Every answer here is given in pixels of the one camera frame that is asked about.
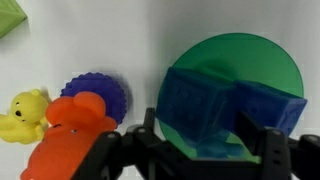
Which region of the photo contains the orange rubber bear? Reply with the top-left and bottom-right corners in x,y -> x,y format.
19,91 -> 118,180

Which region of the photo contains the dark blue toy block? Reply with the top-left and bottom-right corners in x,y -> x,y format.
155,66 -> 238,143

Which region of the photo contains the yellow rubber bear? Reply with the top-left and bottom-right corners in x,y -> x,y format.
0,88 -> 50,145

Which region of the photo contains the purple ridged disc toy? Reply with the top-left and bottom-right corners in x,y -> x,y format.
60,72 -> 128,126

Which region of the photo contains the translucent green bowl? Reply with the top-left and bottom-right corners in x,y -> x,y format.
157,32 -> 305,164

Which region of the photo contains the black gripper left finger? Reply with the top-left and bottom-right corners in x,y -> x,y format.
71,107 -> 188,180

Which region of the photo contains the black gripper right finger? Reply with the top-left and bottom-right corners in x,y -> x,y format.
237,110 -> 320,180

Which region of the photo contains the small light blue toy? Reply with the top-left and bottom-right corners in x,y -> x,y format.
193,131 -> 248,160

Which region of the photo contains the green toy block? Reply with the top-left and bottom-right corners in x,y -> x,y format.
0,0 -> 28,39

